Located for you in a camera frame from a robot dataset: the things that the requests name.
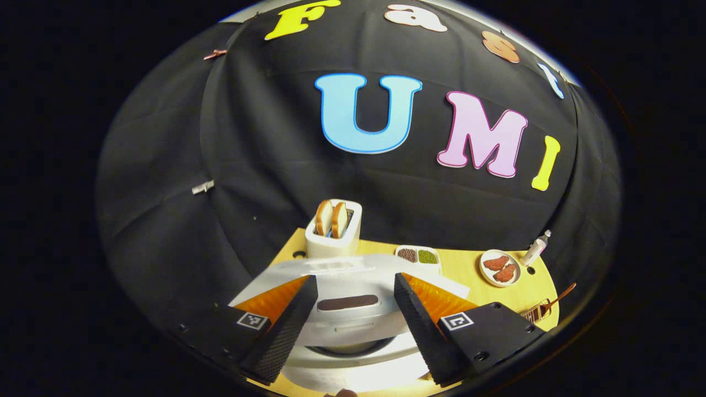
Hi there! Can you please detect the wire chopstick holder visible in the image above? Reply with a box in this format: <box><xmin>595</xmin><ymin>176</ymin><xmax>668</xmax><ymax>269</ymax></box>
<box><xmin>518</xmin><ymin>298</ymin><xmax>552</xmax><ymax>326</ymax></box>

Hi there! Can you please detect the white round plate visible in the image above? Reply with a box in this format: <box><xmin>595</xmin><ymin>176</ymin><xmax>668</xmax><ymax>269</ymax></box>
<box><xmin>479</xmin><ymin>249</ymin><xmax>521</xmax><ymax>288</ymax></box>

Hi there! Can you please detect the white toaster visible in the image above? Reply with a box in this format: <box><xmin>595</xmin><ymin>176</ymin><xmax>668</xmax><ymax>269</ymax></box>
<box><xmin>304</xmin><ymin>199</ymin><xmax>363</xmax><ymax>259</ymax></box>

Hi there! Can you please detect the clear bottle with pink label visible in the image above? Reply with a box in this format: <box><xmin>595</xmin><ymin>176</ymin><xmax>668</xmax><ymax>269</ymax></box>
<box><xmin>520</xmin><ymin>230</ymin><xmax>552</xmax><ymax>267</ymax></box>

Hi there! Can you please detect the black backdrop cloth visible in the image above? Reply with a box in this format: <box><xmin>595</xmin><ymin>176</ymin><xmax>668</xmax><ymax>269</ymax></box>
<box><xmin>97</xmin><ymin>0</ymin><xmax>623</xmax><ymax>353</ymax></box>

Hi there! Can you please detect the toasted bread slice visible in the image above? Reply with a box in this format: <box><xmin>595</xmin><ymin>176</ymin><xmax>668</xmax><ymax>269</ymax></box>
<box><xmin>315</xmin><ymin>200</ymin><xmax>334</xmax><ymax>237</ymax></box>
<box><xmin>331</xmin><ymin>202</ymin><xmax>349</xmax><ymax>239</ymax></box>

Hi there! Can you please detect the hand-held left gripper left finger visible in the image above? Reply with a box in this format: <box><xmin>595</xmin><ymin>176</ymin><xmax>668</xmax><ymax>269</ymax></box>
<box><xmin>176</xmin><ymin>275</ymin><xmax>319</xmax><ymax>385</ymax></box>

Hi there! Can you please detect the brown wooden spoon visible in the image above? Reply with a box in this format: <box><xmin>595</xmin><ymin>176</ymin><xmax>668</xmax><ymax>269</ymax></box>
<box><xmin>538</xmin><ymin>282</ymin><xmax>577</xmax><ymax>318</ymax></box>

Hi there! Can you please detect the white divided dish of beans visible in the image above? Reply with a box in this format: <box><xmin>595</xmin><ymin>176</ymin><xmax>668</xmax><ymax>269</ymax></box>
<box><xmin>395</xmin><ymin>245</ymin><xmax>442</xmax><ymax>272</ymax></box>

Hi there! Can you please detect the white rice cooker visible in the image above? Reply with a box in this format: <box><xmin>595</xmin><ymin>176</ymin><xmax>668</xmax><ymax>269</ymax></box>
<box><xmin>229</xmin><ymin>254</ymin><xmax>470</xmax><ymax>393</ymax></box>

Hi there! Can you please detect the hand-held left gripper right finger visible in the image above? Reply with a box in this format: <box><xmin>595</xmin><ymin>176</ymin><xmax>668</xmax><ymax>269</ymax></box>
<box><xmin>394</xmin><ymin>272</ymin><xmax>552</xmax><ymax>387</ymax></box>

